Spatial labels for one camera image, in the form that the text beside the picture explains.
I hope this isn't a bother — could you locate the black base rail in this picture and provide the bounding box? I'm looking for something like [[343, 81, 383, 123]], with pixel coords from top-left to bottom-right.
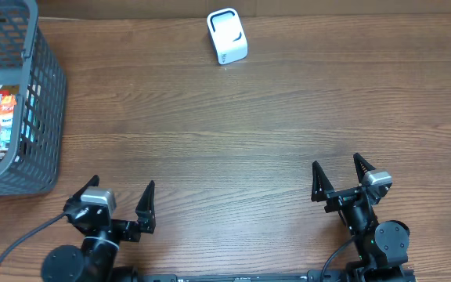
[[139, 269, 417, 282]]

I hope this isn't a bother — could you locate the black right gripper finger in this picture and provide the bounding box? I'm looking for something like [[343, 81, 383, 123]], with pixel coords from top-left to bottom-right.
[[311, 161, 334, 202], [353, 153, 376, 183]]

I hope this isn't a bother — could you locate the teal snack packet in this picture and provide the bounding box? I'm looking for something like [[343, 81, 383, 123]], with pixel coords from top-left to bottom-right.
[[0, 126, 13, 149]]

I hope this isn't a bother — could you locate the grey plastic mesh basket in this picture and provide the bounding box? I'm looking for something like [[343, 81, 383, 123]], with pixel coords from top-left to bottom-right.
[[0, 1, 67, 196]]

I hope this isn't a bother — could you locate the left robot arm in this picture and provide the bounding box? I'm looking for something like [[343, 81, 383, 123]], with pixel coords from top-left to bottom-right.
[[41, 175, 156, 282]]

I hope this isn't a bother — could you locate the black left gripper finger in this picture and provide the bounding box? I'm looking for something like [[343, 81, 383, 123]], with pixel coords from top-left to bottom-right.
[[135, 180, 155, 223], [72, 175, 99, 198]]

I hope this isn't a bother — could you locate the orange small carton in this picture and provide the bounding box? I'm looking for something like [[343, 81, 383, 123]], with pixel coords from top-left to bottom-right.
[[0, 94, 16, 128]]

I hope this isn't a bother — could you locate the white barcode scanner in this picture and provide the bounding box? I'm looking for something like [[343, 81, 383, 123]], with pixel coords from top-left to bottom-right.
[[207, 8, 248, 65]]

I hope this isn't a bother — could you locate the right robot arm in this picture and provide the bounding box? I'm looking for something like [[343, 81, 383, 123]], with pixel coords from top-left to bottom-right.
[[308, 153, 416, 282]]

